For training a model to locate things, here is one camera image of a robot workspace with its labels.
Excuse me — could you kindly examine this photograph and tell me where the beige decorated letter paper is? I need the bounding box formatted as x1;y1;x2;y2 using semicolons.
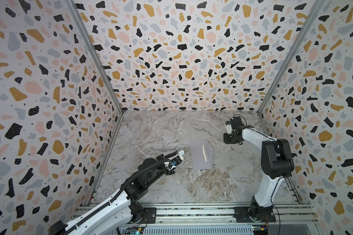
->
202;145;207;163

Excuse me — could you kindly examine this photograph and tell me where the pale lilac envelope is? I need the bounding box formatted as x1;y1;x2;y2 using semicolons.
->
190;139;213;170

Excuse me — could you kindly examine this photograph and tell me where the blue white glue stick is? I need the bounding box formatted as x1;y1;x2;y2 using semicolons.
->
174;150;185;163

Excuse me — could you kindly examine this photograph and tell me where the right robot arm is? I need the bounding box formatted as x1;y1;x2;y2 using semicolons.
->
223;115;295;220

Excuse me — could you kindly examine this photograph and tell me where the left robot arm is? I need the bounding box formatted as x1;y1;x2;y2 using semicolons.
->
49;150;184;235

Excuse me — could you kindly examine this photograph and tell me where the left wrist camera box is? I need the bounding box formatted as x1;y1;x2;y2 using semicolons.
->
169;156;184;170

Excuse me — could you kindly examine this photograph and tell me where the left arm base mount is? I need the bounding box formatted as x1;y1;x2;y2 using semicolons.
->
130;207;157;224

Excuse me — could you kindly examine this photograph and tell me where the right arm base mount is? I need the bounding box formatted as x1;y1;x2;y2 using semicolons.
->
234;205;276;223

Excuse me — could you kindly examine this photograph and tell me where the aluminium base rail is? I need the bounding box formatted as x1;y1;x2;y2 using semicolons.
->
73;202;321;235

